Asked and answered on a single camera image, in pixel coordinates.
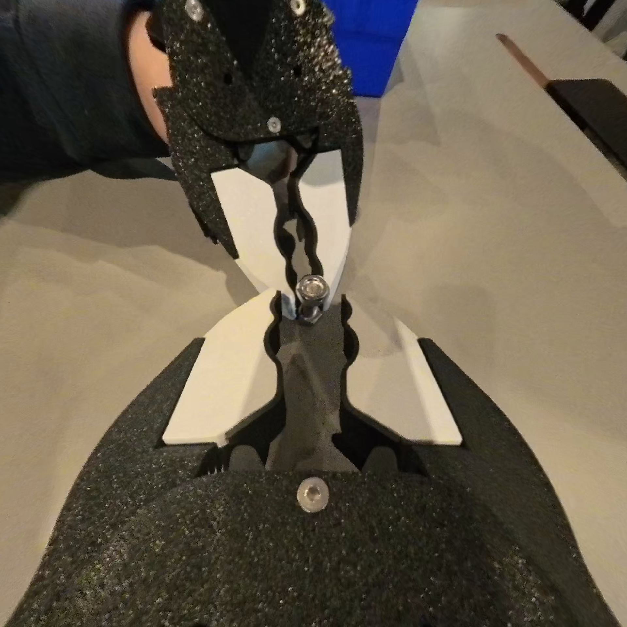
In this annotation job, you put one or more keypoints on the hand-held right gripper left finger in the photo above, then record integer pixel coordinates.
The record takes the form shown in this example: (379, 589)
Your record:
(220, 382)

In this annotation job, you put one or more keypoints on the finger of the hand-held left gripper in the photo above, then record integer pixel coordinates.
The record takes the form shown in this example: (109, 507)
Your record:
(330, 215)
(250, 225)

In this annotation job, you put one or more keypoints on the person's left forearm dark sleeve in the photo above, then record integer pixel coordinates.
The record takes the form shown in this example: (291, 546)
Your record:
(63, 88)

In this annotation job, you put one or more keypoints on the person's left hand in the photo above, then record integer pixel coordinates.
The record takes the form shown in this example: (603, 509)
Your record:
(144, 73)

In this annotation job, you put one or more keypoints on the blue plastic bin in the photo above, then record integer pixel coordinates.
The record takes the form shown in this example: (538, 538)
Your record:
(377, 49)

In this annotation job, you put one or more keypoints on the silver hex bolt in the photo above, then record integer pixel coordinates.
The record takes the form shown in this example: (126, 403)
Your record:
(311, 288)

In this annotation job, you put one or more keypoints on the dark office chair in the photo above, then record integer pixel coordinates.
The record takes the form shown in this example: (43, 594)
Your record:
(602, 10)

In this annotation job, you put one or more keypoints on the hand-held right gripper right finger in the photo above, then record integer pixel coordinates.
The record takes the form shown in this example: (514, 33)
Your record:
(406, 392)

